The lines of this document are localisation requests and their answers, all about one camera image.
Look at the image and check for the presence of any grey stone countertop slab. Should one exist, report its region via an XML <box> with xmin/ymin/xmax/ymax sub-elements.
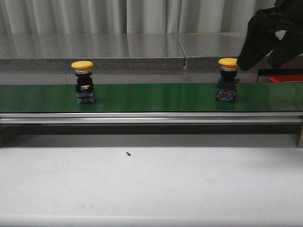
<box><xmin>177</xmin><ymin>32</ymin><xmax>303</xmax><ymax>71</ymax></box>
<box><xmin>0</xmin><ymin>34</ymin><xmax>185</xmax><ymax>71</ymax></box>

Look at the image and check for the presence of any aluminium conveyor frame rail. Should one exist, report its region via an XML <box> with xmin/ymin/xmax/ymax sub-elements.
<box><xmin>0</xmin><ymin>112</ymin><xmax>303</xmax><ymax>125</ymax></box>

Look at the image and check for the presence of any white pleated curtain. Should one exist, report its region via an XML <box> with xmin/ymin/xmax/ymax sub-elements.
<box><xmin>0</xmin><ymin>0</ymin><xmax>274</xmax><ymax>35</ymax></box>

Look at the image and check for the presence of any steel conveyor support bracket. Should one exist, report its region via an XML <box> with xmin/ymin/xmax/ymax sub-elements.
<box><xmin>295</xmin><ymin>112</ymin><xmax>303</xmax><ymax>148</ymax></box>

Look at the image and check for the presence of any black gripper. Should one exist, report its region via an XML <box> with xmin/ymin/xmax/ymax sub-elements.
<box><xmin>237</xmin><ymin>0</ymin><xmax>303</xmax><ymax>71</ymax></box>

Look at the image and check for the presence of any yellow push button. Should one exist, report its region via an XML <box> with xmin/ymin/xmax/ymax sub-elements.
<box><xmin>71</xmin><ymin>61</ymin><xmax>95</xmax><ymax>104</ymax></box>
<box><xmin>215</xmin><ymin>58</ymin><xmax>240</xmax><ymax>103</ymax></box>

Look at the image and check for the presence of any green conveyor belt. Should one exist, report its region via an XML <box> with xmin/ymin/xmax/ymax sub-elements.
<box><xmin>0</xmin><ymin>83</ymin><xmax>303</xmax><ymax>113</ymax></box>

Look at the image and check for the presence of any right grey stone countertop slab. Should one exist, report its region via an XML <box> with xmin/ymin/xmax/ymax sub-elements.
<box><xmin>177</xmin><ymin>32</ymin><xmax>303</xmax><ymax>71</ymax></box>

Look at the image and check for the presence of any left grey stone countertop slab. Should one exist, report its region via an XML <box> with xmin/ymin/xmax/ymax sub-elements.
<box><xmin>0</xmin><ymin>34</ymin><xmax>185</xmax><ymax>71</ymax></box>

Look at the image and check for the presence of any red plastic tray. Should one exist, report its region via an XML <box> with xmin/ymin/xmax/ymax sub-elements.
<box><xmin>269</xmin><ymin>74</ymin><xmax>303</xmax><ymax>82</ymax></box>

